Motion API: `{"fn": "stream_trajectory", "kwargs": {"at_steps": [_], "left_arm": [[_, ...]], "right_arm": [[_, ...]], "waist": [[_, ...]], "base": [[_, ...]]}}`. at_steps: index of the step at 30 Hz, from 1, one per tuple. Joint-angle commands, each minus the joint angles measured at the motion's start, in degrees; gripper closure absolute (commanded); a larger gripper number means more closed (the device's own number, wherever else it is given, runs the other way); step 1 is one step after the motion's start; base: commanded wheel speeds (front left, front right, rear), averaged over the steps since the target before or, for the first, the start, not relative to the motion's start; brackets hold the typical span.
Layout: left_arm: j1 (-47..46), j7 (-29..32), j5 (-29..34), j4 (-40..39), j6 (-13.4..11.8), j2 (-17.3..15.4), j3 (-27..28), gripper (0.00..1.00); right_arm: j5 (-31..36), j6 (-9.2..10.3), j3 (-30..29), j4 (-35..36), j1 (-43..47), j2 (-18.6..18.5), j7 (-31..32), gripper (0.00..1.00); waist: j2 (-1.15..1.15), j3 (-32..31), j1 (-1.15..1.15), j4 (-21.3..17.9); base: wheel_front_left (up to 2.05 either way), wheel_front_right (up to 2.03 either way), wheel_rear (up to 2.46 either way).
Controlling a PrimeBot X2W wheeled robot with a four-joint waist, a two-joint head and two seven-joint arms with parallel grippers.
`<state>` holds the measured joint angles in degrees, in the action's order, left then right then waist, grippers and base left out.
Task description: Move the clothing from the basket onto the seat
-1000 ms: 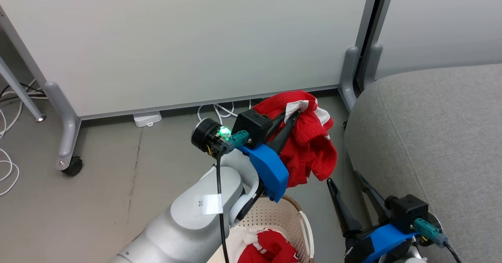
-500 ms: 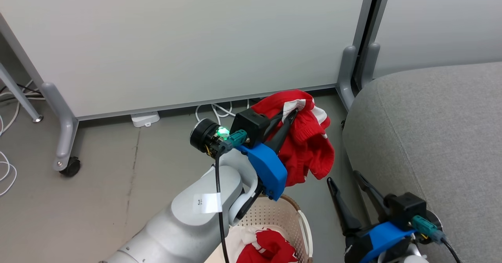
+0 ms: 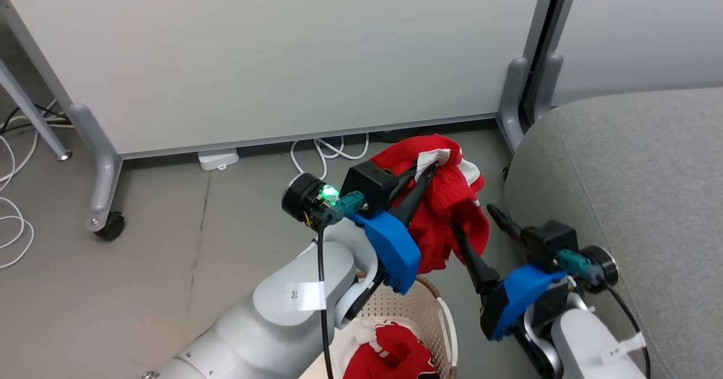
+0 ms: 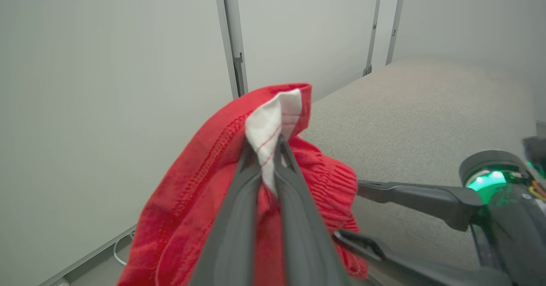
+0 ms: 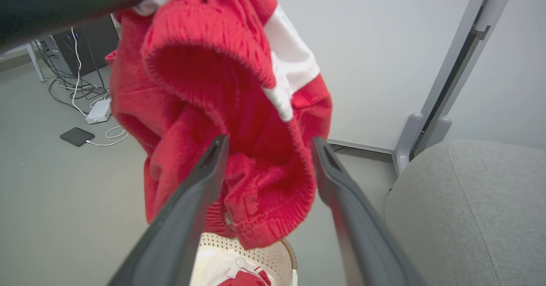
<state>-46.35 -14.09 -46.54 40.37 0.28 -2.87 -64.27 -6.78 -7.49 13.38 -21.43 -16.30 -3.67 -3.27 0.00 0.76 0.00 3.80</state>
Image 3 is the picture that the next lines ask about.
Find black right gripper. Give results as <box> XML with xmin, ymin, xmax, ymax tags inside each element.
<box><xmin>451</xmin><ymin>204</ymin><xmax>620</xmax><ymax>335</ymax></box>

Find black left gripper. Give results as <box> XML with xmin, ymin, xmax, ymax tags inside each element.
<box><xmin>282</xmin><ymin>163</ymin><xmax>441</xmax><ymax>226</ymax></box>

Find red shorts with elastic waistband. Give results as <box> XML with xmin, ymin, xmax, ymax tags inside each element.
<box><xmin>370</xmin><ymin>134</ymin><xmax>491</xmax><ymax>275</ymax></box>

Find red jersey with black number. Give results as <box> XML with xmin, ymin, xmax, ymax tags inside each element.
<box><xmin>332</xmin><ymin>316</ymin><xmax>441</xmax><ymax>379</ymax></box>

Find beige perforated laundry basket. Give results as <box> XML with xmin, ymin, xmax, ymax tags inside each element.
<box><xmin>325</xmin><ymin>273</ymin><xmax>459</xmax><ymax>379</ymax></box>

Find grey fabric sofa seat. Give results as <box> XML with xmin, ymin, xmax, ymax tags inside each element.
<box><xmin>504</xmin><ymin>88</ymin><xmax>723</xmax><ymax>379</ymax></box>

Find grey partition foot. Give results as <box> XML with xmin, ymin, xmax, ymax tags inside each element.
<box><xmin>68</xmin><ymin>102</ymin><xmax>124</xmax><ymax>234</ymax></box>
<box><xmin>533</xmin><ymin>53</ymin><xmax>565</xmax><ymax>124</ymax></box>
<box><xmin>496</xmin><ymin>57</ymin><xmax>530</xmax><ymax>155</ymax></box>

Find white paper label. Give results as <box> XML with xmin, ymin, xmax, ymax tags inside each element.
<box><xmin>598</xmin><ymin>333</ymin><xmax>646</xmax><ymax>364</ymax></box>
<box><xmin>285</xmin><ymin>281</ymin><xmax>328</xmax><ymax>312</ymax></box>

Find wide white partition panel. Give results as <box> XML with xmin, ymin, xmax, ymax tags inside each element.
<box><xmin>0</xmin><ymin>0</ymin><xmax>561</xmax><ymax>160</ymax></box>

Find white power adapter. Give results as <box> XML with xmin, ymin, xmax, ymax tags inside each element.
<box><xmin>197</xmin><ymin>148</ymin><xmax>240</xmax><ymax>172</ymax></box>

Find grey metal table leg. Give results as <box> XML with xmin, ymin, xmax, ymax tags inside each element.
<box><xmin>0</xmin><ymin>57</ymin><xmax>73</xmax><ymax>162</ymax></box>

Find thin black floor cable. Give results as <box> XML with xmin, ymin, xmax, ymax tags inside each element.
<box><xmin>370</xmin><ymin>130</ymin><xmax>422</xmax><ymax>145</ymax></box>

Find blue right camera mount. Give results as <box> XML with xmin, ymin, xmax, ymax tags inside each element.
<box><xmin>480</xmin><ymin>263</ymin><xmax>569</xmax><ymax>341</ymax></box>

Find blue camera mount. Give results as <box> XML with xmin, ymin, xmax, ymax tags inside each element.
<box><xmin>480</xmin><ymin>263</ymin><xmax>569</xmax><ymax>341</ymax></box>
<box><xmin>346</xmin><ymin>210</ymin><xmax>422</xmax><ymax>295</ymax></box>

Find teal left camera connector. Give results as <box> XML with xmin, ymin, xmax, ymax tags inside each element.
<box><xmin>325</xmin><ymin>191</ymin><xmax>366</xmax><ymax>224</ymax></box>

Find teal camera connector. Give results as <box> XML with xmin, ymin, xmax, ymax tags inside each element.
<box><xmin>325</xmin><ymin>191</ymin><xmax>366</xmax><ymax>224</ymax></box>
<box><xmin>556</xmin><ymin>249</ymin><xmax>595</xmax><ymax>285</ymax></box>

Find blue left camera mount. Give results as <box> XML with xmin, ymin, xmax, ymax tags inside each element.
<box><xmin>346</xmin><ymin>210</ymin><xmax>422</xmax><ymax>295</ymax></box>

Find teal right camera connector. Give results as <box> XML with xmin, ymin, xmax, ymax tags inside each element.
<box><xmin>556</xmin><ymin>249</ymin><xmax>595</xmax><ymax>285</ymax></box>

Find white looped cable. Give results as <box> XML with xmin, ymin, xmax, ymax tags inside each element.
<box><xmin>289</xmin><ymin>134</ymin><xmax>371</xmax><ymax>181</ymax></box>

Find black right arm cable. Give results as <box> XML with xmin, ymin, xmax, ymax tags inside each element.
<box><xmin>593</xmin><ymin>277</ymin><xmax>652</xmax><ymax>379</ymax></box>

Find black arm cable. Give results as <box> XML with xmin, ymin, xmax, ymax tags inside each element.
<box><xmin>593</xmin><ymin>277</ymin><xmax>652</xmax><ymax>379</ymax></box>
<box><xmin>316</xmin><ymin>215</ymin><xmax>336</xmax><ymax>379</ymax></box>

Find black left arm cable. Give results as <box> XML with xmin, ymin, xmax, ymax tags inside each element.
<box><xmin>316</xmin><ymin>215</ymin><xmax>336</xmax><ymax>379</ymax></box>

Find white floor cable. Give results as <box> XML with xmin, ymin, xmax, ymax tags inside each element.
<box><xmin>0</xmin><ymin>99</ymin><xmax>75</xmax><ymax>194</ymax></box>
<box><xmin>0</xmin><ymin>197</ymin><xmax>36</xmax><ymax>270</ymax></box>

